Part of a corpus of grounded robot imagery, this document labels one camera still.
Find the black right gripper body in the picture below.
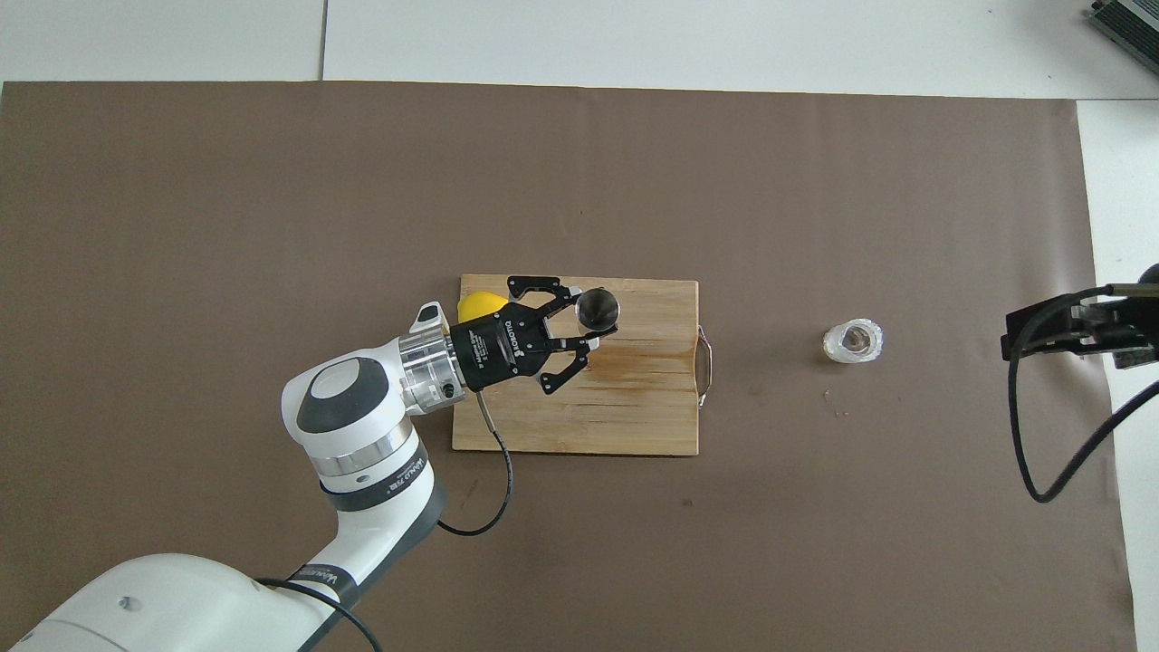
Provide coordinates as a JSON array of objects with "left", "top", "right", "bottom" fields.
[{"left": 1073, "top": 290, "right": 1159, "bottom": 370}]

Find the steel double jigger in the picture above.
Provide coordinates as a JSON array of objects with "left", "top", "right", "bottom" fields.
[{"left": 575, "top": 285, "right": 623, "bottom": 356}]

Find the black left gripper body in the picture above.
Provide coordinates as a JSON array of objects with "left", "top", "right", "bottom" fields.
[{"left": 450, "top": 312, "right": 555, "bottom": 394}]

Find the yellow lemon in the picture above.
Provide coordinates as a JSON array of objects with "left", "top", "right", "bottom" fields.
[{"left": 457, "top": 290, "right": 508, "bottom": 323}]

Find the clear plastic cup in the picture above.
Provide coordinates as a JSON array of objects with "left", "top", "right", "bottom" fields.
[{"left": 822, "top": 317, "right": 885, "bottom": 365}]

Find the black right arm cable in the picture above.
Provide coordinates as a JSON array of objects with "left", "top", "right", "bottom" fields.
[{"left": 1007, "top": 283, "right": 1159, "bottom": 504}]

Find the brown paper table mat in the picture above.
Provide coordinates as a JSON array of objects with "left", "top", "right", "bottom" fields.
[{"left": 0, "top": 80, "right": 1137, "bottom": 652}]

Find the wooden cutting board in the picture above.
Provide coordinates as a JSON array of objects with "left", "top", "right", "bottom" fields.
[{"left": 452, "top": 274, "right": 714, "bottom": 456}]

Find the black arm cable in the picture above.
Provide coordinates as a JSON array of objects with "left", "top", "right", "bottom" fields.
[
  {"left": 1007, "top": 283, "right": 1159, "bottom": 504},
  {"left": 256, "top": 391, "right": 515, "bottom": 652}
]

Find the grey vented device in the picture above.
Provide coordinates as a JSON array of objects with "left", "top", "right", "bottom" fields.
[{"left": 1089, "top": 0, "right": 1159, "bottom": 75}]

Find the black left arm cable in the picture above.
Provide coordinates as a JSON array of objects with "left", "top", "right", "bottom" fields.
[{"left": 256, "top": 391, "right": 515, "bottom": 652}]

